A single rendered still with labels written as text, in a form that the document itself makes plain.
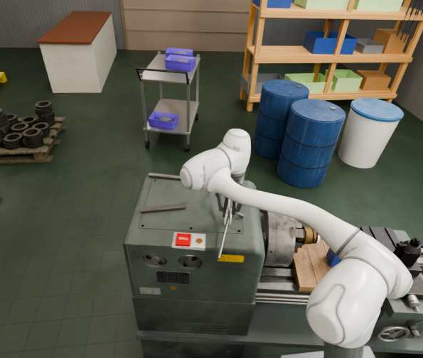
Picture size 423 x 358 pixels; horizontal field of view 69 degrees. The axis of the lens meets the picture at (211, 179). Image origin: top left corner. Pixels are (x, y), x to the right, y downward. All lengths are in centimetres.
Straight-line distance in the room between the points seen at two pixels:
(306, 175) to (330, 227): 269
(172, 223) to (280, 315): 94
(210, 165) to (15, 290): 228
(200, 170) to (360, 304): 55
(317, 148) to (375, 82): 301
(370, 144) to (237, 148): 327
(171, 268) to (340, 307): 80
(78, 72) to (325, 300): 554
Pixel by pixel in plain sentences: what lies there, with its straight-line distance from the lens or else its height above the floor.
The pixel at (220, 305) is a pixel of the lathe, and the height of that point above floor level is 83.
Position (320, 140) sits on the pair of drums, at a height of 65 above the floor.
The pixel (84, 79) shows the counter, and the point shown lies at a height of 23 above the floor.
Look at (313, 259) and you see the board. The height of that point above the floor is 89.
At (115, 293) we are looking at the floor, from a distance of 270.
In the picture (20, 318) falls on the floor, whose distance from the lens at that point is 282.
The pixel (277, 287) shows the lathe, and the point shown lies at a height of 86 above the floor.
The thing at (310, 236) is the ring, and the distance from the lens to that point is 162.
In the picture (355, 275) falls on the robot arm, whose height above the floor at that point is 162.
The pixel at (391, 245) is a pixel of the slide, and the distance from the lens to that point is 198.
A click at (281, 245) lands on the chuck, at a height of 116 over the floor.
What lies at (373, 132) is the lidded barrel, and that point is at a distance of 414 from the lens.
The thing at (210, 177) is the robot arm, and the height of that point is 165.
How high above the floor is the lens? 224
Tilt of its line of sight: 38 degrees down
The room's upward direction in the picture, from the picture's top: 4 degrees clockwise
